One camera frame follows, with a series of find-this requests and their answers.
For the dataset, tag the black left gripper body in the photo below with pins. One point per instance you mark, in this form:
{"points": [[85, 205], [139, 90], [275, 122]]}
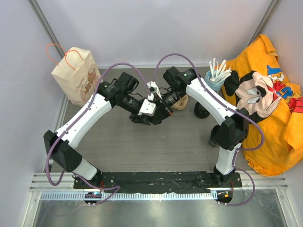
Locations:
{"points": [[130, 105]]}

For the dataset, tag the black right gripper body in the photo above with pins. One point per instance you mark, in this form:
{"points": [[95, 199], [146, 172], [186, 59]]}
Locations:
{"points": [[168, 100]]}

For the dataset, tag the cream paper bag orange handles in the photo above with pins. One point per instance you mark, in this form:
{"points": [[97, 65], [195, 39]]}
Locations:
{"points": [[77, 75]]}

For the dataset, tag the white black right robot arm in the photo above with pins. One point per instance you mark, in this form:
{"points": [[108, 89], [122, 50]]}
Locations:
{"points": [[232, 124]]}

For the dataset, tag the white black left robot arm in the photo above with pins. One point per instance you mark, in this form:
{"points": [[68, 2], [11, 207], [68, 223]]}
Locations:
{"points": [[61, 145]]}

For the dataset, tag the black coffee cup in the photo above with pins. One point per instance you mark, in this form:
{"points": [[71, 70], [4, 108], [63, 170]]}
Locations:
{"points": [[212, 140]]}

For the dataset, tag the brown pulp cup carrier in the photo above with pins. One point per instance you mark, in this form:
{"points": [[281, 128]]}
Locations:
{"points": [[181, 104]]}

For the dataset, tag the black ribbed cup lid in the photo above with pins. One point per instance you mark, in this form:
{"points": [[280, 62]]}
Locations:
{"points": [[200, 112]]}

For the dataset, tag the light blue straw cup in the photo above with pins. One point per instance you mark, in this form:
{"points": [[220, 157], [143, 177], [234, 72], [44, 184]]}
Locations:
{"points": [[213, 84]]}

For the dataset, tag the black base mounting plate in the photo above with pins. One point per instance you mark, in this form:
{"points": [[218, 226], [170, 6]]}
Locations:
{"points": [[162, 182]]}

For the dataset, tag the orange cartoon print cloth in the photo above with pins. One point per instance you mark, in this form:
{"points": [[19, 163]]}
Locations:
{"points": [[257, 83]]}

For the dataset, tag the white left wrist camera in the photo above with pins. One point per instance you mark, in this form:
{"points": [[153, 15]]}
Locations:
{"points": [[148, 107]]}

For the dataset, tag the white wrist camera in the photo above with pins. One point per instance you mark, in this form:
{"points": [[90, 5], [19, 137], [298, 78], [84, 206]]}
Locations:
{"points": [[148, 107], [154, 92]]}

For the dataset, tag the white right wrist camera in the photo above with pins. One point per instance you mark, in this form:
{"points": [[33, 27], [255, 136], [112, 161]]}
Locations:
{"points": [[154, 92]]}

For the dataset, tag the aluminium frame rail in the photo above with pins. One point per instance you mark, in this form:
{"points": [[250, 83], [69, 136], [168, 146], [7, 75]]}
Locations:
{"points": [[66, 192]]}

